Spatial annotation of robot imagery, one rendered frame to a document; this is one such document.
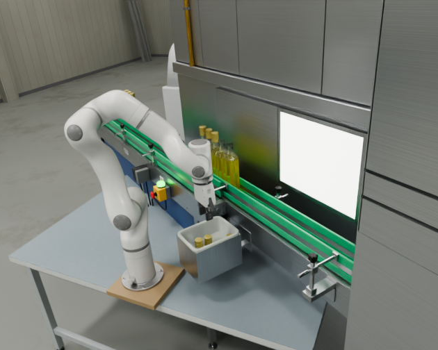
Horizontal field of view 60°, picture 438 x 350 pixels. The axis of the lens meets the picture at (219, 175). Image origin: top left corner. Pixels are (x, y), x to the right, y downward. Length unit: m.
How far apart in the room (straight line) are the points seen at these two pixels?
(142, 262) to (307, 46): 1.09
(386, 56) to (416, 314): 0.54
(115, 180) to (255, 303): 0.76
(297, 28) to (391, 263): 0.89
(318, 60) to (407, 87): 0.69
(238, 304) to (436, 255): 1.00
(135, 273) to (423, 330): 1.17
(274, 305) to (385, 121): 1.06
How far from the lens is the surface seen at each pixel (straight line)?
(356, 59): 1.32
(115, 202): 1.54
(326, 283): 1.37
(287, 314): 1.64
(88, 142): 1.44
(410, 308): 0.96
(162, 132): 1.41
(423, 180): 0.80
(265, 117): 1.65
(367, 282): 1.00
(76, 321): 2.89
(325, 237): 1.46
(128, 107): 1.41
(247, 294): 1.72
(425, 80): 0.75
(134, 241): 1.65
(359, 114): 1.31
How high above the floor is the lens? 1.94
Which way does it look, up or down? 26 degrees down
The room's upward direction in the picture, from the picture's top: 4 degrees counter-clockwise
